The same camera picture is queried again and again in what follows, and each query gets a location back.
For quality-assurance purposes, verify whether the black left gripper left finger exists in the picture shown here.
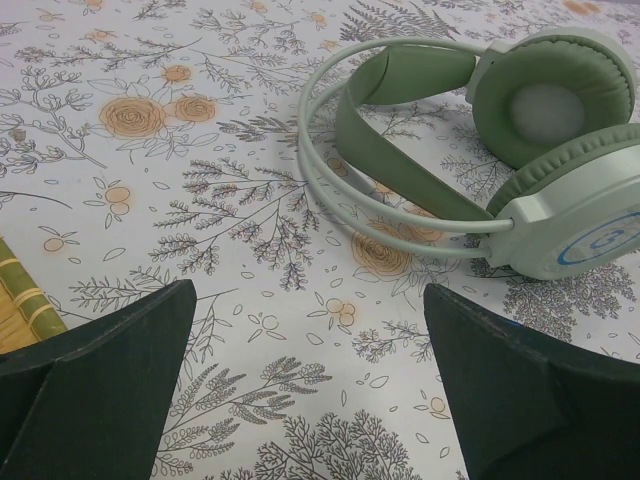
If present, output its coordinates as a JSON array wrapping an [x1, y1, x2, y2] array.
[[1, 280, 196, 480]]

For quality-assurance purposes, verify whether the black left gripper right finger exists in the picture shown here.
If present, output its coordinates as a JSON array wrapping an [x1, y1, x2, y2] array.
[[424, 284, 639, 479]]

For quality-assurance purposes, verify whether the green over-ear headphones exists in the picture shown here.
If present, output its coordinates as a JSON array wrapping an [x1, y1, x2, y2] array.
[[297, 28, 639, 280]]

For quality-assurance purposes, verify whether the yellow woven bamboo tray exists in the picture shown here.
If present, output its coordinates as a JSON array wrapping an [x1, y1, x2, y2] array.
[[0, 238, 68, 354]]

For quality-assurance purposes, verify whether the floral patterned table mat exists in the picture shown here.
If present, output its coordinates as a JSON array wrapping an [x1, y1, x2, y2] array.
[[1, 1, 639, 479]]

